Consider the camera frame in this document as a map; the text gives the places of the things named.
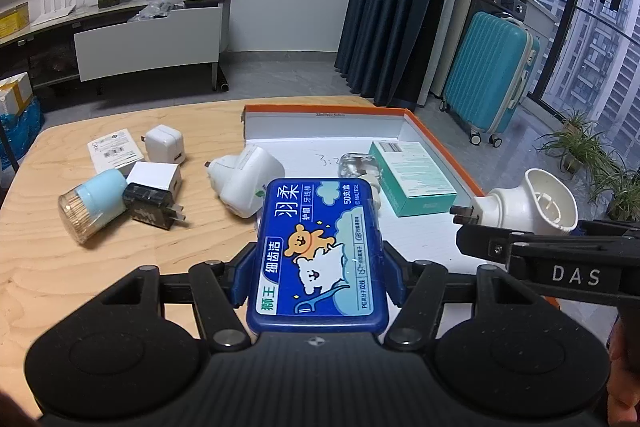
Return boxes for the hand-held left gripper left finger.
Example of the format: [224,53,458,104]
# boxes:
[100,242,262,353]

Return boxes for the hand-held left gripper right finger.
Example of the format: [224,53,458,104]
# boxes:
[381,242,539,353]

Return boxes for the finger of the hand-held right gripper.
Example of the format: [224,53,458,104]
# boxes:
[453,215,513,267]
[574,219,640,239]

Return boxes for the white funnel plug-in device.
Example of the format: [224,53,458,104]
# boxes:
[451,168,579,239]

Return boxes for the blue dental floss box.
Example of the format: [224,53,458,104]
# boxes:
[246,178,390,336]

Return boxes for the large white plug adapter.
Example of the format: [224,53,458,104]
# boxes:
[204,145,286,221]

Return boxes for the black charger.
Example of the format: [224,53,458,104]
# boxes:
[122,182,189,231]

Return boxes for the white cube charger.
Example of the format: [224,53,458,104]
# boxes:
[125,161,182,194]

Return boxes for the orange-edged cardboard box lid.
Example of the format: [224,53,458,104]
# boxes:
[242,104,487,280]

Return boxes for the rounded white charger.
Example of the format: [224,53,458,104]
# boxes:
[140,124,186,166]

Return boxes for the light blue toothpick jar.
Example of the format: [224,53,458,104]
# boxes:
[58,170,129,244]

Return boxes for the small white labelled box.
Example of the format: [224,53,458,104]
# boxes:
[87,130,147,176]

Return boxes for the person's right hand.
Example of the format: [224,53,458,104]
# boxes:
[606,317,640,427]

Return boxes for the potted spider plants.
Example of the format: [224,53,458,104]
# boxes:
[539,109,640,222]

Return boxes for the teal green carton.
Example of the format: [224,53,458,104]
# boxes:
[368,140,459,217]

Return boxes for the clear plastic item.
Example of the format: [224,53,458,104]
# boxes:
[339,151,383,212]

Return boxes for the teal suitcase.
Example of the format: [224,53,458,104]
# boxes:
[440,10,542,148]

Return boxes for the white tv cabinet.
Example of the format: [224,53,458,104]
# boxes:
[0,0,236,94]

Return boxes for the blue plastic bag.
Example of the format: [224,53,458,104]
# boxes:
[0,96,46,171]

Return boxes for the clear plastic bag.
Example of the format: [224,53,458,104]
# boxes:
[127,1,187,24]

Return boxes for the taped white cardboard box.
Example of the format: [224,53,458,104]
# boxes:
[0,73,35,118]

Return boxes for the white router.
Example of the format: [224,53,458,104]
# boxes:
[31,0,79,26]

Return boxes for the yellow box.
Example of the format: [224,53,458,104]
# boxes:
[0,2,30,39]

